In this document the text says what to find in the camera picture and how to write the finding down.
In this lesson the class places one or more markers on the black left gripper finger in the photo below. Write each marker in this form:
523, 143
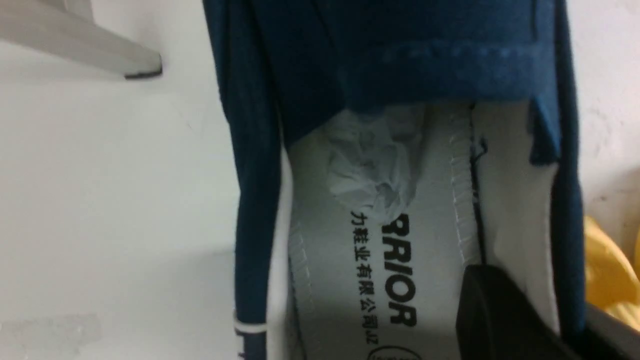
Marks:
495, 321

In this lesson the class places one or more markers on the navy slip-on shoe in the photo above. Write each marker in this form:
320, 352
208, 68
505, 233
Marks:
381, 148

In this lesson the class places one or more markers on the stainless steel shoe rack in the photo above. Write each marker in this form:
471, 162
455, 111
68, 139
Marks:
66, 29

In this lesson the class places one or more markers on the yellow slide sandal left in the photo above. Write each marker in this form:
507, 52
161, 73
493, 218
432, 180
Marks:
612, 280

